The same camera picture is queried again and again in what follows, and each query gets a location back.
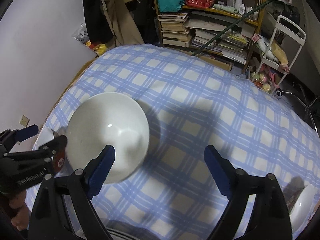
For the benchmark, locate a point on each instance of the white utility cart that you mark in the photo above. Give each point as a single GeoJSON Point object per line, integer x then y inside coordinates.
{"type": "Point", "coordinates": [275, 65]}

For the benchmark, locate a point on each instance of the hanging clothes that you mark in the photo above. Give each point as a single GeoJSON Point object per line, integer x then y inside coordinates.
{"type": "Point", "coordinates": [113, 23]}

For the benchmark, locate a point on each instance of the wall socket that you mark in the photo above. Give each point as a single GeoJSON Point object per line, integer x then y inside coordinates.
{"type": "Point", "coordinates": [24, 121]}

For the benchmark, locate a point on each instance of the stack of books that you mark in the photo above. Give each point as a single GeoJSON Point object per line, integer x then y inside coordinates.
{"type": "Point", "coordinates": [173, 29]}

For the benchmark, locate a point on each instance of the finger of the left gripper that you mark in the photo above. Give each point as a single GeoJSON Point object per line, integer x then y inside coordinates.
{"type": "Point", "coordinates": [26, 133]}

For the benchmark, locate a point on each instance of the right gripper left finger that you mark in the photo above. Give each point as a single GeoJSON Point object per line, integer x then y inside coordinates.
{"type": "Point", "coordinates": [97, 170]}

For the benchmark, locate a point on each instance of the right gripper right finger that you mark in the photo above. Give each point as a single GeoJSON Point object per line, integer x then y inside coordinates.
{"type": "Point", "coordinates": [221, 169]}

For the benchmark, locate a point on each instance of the blue checkered tablecloth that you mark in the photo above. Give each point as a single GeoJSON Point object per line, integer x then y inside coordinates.
{"type": "Point", "coordinates": [189, 105]}

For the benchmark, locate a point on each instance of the large white bowl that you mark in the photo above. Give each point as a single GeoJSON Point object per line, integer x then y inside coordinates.
{"type": "Point", "coordinates": [108, 119]}

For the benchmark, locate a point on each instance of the green pole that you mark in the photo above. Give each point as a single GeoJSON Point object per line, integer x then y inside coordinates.
{"type": "Point", "coordinates": [245, 16]}

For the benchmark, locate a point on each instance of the left hand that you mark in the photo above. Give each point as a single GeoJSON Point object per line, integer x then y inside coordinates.
{"type": "Point", "coordinates": [21, 220]}

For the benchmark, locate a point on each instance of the wooden bookshelf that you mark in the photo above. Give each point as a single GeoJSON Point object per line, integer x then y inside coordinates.
{"type": "Point", "coordinates": [235, 45]}

